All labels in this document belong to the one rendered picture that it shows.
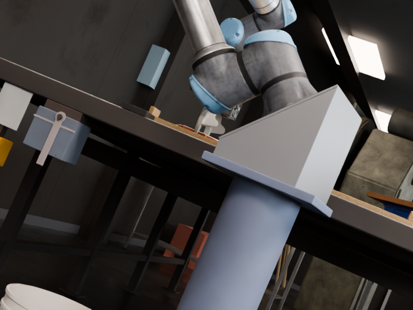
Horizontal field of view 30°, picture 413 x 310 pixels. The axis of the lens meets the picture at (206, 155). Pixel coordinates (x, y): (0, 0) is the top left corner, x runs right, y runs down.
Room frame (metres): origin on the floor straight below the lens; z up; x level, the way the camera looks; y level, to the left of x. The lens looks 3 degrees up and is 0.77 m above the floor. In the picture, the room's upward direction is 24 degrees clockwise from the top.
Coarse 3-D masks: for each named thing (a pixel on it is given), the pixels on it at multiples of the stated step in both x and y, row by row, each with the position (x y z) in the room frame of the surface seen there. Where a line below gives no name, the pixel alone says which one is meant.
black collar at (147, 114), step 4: (124, 104) 2.15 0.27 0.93; (128, 104) 2.15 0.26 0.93; (128, 108) 2.15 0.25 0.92; (132, 108) 2.15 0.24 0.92; (136, 108) 2.14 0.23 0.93; (140, 108) 2.14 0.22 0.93; (136, 112) 2.14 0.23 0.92; (140, 112) 2.14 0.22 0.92; (144, 112) 2.14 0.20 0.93; (148, 112) 2.15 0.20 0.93; (144, 116) 2.14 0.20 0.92; (148, 116) 2.16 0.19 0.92; (152, 116) 2.19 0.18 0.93
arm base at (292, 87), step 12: (300, 72) 1.78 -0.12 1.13; (264, 84) 1.79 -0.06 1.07; (276, 84) 1.76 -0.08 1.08; (288, 84) 1.75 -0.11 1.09; (300, 84) 1.76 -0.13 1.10; (264, 96) 1.79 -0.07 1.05; (276, 96) 1.75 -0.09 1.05; (288, 96) 1.73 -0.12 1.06; (300, 96) 1.73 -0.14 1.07; (264, 108) 1.79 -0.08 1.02; (276, 108) 1.74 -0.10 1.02
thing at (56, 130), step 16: (48, 112) 2.20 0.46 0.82; (64, 112) 2.20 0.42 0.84; (32, 128) 2.20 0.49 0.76; (48, 128) 2.19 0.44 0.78; (64, 128) 2.18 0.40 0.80; (80, 128) 2.19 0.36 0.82; (32, 144) 2.20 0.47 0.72; (48, 144) 2.18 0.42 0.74; (64, 144) 2.17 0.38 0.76; (80, 144) 2.24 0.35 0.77; (64, 160) 2.18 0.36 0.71
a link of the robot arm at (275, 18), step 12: (252, 0) 2.08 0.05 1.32; (264, 0) 2.08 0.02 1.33; (276, 0) 2.10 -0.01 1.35; (288, 0) 2.14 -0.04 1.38; (264, 12) 2.11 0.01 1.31; (276, 12) 2.12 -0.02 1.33; (288, 12) 2.12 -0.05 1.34; (264, 24) 2.15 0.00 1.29; (276, 24) 2.14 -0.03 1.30; (288, 24) 2.16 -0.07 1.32
